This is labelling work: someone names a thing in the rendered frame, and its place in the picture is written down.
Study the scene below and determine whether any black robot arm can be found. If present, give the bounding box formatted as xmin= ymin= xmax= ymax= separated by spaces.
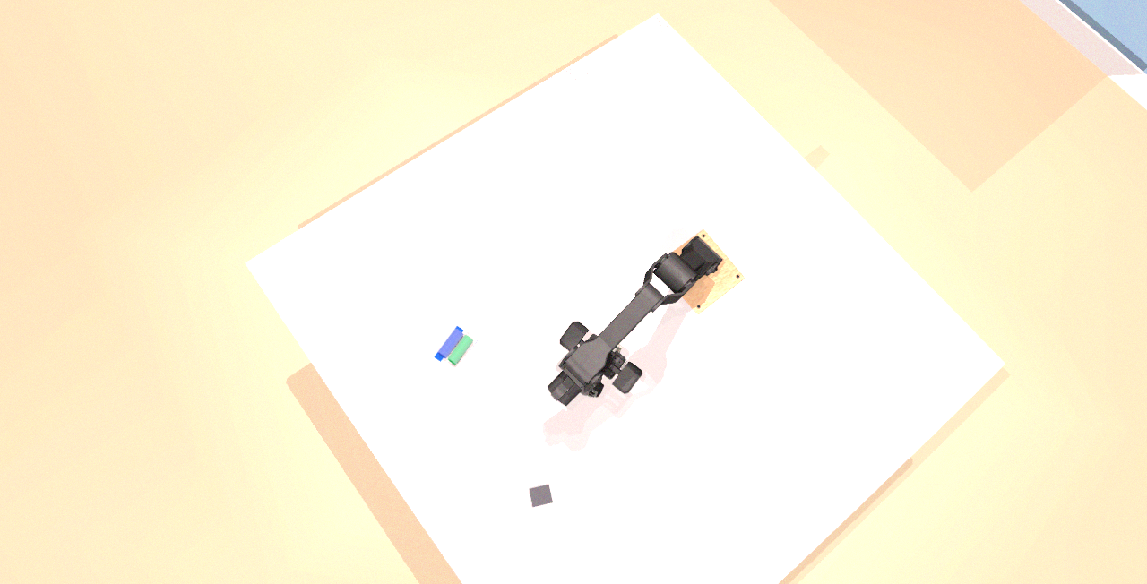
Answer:
xmin=547 ymin=236 xmax=723 ymax=407

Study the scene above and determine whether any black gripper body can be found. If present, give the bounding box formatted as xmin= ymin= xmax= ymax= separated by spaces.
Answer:
xmin=559 ymin=321 xmax=642 ymax=394

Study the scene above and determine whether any grey square tile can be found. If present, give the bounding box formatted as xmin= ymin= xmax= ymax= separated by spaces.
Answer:
xmin=529 ymin=485 xmax=553 ymax=507

